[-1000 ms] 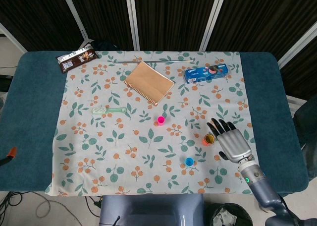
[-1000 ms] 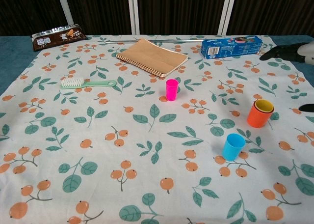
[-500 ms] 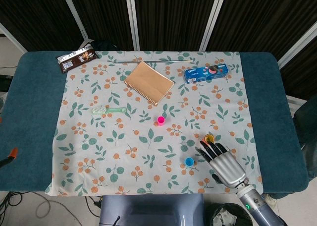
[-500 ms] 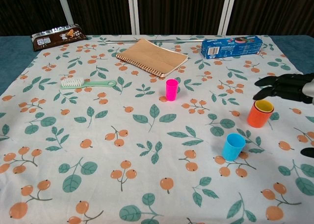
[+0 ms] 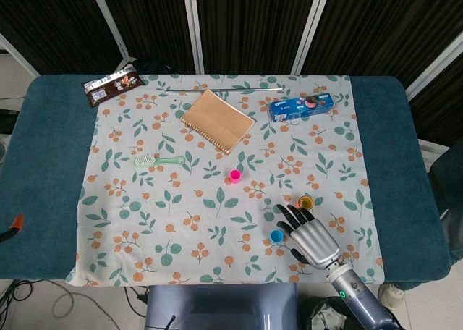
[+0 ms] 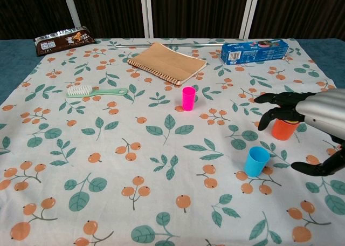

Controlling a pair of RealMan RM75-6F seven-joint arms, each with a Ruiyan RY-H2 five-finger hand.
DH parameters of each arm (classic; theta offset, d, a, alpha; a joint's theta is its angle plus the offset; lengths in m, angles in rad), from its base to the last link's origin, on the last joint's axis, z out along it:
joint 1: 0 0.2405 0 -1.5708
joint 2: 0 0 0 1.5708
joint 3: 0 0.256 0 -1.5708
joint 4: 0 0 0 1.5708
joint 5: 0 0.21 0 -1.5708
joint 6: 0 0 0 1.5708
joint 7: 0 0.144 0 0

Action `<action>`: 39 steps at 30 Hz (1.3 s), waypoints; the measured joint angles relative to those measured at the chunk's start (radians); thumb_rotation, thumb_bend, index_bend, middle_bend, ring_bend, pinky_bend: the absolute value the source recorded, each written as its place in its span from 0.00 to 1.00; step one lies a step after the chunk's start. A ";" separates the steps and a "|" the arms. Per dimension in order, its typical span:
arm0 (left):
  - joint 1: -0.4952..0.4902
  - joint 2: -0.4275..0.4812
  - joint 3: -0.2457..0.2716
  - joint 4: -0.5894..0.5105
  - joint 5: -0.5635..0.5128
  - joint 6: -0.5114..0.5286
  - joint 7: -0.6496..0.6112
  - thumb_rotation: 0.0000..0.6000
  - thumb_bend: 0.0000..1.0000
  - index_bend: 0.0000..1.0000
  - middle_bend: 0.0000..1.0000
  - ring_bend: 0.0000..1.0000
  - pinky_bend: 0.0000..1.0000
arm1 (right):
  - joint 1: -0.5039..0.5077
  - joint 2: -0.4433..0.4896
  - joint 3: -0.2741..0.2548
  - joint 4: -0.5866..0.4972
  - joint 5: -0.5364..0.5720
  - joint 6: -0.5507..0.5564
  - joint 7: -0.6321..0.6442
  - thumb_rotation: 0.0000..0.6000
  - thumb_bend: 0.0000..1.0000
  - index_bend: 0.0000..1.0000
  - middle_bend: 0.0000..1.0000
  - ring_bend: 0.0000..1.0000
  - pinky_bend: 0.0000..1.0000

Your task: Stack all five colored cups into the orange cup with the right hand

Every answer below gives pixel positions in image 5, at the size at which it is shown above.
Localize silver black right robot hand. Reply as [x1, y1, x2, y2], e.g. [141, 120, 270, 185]
[276, 203, 344, 269]

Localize orange plastic cup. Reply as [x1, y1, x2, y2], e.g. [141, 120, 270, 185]
[297, 195, 315, 212]

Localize black trash bin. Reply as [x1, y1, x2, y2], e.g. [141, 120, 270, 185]
[302, 296, 370, 330]

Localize white table foot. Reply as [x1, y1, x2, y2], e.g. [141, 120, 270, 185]
[378, 282, 404, 309]

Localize grey blue robot torso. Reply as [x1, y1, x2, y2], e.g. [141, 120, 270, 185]
[144, 283, 301, 330]

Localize blue Oreo cookie box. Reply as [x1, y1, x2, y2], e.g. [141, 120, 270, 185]
[267, 93, 336, 124]

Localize floral fruit print tablecloth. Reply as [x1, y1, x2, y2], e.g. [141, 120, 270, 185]
[66, 73, 384, 287]

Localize dark chair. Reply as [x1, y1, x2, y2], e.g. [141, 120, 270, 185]
[428, 141, 463, 233]

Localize brown spiral notebook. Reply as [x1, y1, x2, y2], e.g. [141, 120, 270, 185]
[179, 88, 256, 156]

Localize green brush white bristles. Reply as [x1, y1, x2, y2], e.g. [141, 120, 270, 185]
[134, 155, 186, 169]

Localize dark folding screen panel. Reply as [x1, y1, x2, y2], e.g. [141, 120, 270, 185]
[404, 40, 463, 148]
[88, 0, 202, 74]
[294, 0, 463, 92]
[187, 0, 332, 76]
[0, 0, 129, 77]

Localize thin metal rod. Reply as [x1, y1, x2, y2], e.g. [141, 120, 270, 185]
[165, 86, 284, 93]

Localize brown snack packet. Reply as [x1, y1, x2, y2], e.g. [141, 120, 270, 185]
[82, 64, 145, 109]

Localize teal table cover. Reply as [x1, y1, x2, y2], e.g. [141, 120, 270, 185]
[0, 75, 451, 289]

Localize orange tipped black tool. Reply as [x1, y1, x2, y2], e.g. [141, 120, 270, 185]
[0, 213, 26, 245]

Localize white floor cable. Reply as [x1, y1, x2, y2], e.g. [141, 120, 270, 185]
[52, 281, 116, 327]

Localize black floor cable bundle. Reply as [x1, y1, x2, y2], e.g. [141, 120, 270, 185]
[0, 279, 35, 318]

